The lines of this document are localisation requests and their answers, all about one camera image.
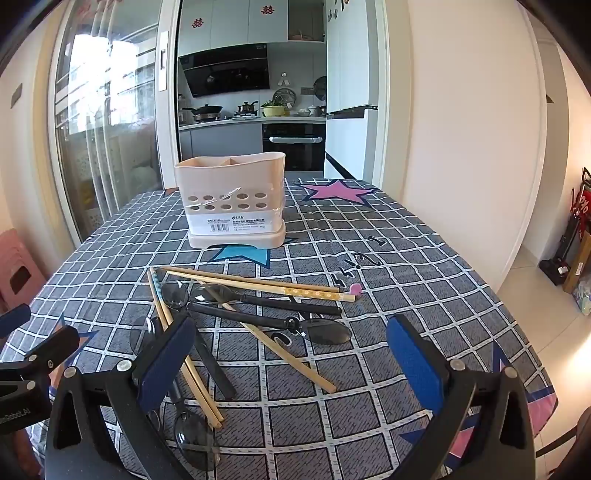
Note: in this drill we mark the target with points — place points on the grey upper kitchen cabinets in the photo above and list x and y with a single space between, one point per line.
217 27

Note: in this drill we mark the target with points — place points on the black wok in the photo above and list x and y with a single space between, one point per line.
205 110

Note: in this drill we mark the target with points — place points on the black range hood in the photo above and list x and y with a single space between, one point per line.
226 71

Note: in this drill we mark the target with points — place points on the upright vacuum cleaner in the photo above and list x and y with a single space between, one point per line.
561 249

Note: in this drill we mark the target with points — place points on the black built-in oven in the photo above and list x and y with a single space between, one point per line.
293 147

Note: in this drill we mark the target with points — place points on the blue patterned wooden chopstick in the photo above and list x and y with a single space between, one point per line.
155 280

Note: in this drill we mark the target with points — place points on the steel cooking pot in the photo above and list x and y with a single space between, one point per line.
247 108

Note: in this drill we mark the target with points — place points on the wall light switch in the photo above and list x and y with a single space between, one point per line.
17 94

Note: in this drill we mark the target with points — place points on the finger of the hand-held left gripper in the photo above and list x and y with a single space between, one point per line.
14 319
53 346

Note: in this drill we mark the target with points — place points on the sliding glass door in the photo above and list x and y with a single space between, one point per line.
101 115

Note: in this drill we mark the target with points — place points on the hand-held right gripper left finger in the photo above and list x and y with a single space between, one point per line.
166 364

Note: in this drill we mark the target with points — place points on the grey plaid star tablecloth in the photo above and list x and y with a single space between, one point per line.
369 258

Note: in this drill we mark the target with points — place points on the patterned round plate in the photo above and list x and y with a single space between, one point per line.
283 97

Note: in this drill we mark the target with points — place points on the pink plastic stool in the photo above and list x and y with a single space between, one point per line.
18 272

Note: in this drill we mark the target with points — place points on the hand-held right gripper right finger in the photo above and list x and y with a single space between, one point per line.
413 364

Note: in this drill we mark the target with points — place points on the green bowl of vegetables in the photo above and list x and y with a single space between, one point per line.
273 110

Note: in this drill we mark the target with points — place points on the cardboard box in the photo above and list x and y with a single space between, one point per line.
579 263

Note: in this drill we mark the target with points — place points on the beige plastic utensil holder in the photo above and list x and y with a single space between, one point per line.
231 184

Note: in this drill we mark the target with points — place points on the white refrigerator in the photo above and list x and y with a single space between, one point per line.
351 69

